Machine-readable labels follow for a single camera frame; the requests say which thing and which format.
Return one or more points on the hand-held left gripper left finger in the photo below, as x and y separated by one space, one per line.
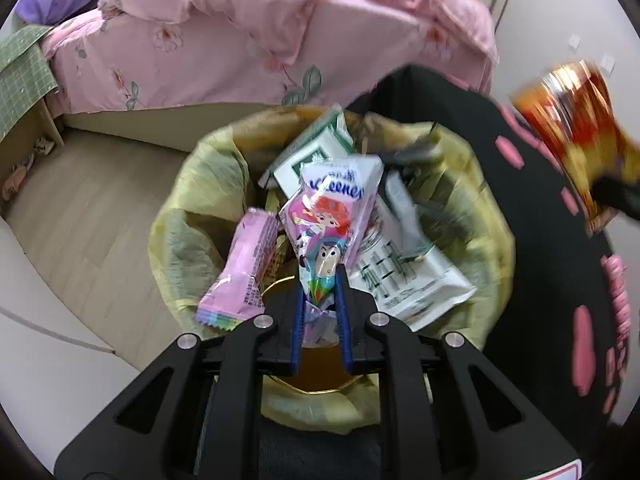
299 330

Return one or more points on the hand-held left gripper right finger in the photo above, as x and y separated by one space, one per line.
342 330

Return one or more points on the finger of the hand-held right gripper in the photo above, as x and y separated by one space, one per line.
620 195

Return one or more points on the brown paper tub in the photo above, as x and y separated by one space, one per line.
322 370

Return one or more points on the orange red snack bag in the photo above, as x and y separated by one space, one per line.
565 125

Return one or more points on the colourful cartoon packet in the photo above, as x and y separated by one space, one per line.
320 240

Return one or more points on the large white green-print packet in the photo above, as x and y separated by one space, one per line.
425 285

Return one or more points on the bin with yellow liner bag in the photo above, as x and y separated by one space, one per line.
200 185

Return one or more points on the black wrapper strip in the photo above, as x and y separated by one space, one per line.
417 152

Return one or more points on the pink purple snack packet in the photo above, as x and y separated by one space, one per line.
242 270

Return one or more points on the pink candy strip pack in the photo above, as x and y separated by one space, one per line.
616 300

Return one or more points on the green-bordered white packet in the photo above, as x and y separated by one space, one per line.
310 145

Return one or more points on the black tablecloth with pink spots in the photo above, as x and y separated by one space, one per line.
440 105

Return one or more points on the bed with pink sheet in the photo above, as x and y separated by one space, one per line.
175 75

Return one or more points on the white shoe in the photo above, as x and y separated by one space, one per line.
44 146

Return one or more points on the pink floral duvet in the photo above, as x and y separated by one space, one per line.
310 15

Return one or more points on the pink slipper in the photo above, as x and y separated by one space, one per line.
17 177

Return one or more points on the light wooden bedside table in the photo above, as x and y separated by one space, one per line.
30 125

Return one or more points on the green checked cloth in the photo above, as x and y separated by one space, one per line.
22 75

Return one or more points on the white wall socket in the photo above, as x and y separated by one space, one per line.
606 63

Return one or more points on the white wall switch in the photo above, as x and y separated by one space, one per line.
576 42

